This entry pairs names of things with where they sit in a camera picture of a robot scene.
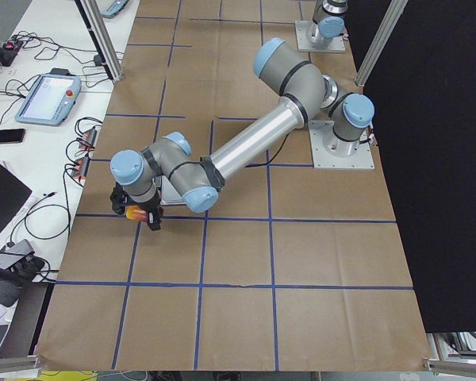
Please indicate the black smartphone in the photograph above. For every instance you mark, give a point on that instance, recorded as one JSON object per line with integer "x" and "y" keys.
{"x": 11, "y": 136}

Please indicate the red yellow mango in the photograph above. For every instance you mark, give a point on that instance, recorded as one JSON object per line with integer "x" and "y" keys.
{"x": 135, "y": 213}

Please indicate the right blue teach pendant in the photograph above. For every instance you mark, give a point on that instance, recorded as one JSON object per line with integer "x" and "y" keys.
{"x": 114, "y": 9}

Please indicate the arm grey base plate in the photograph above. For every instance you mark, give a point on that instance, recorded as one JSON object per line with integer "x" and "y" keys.
{"x": 309, "y": 40}
{"x": 329, "y": 152}

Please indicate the blue teach pendant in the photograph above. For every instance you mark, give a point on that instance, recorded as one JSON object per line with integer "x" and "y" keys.
{"x": 50, "y": 100}
{"x": 114, "y": 9}

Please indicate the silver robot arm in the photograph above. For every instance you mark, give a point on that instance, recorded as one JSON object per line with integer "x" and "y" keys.
{"x": 328, "y": 22}
{"x": 303, "y": 92}

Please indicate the grey usb hub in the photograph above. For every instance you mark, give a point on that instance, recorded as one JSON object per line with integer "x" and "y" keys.
{"x": 15, "y": 253}

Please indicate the aluminium frame post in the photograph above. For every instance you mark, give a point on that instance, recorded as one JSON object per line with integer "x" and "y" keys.
{"x": 97, "y": 30}

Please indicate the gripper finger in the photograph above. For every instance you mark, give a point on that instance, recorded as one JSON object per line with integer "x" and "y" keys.
{"x": 119, "y": 199}
{"x": 154, "y": 218}

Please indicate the silver digital kitchen scale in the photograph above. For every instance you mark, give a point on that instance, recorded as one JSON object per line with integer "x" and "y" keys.
{"x": 169, "y": 195}

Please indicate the left blue teach pendant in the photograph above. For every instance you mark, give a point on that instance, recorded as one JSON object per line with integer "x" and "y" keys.
{"x": 50, "y": 100}

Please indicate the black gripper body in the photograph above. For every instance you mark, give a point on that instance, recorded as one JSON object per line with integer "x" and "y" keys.
{"x": 151, "y": 210}

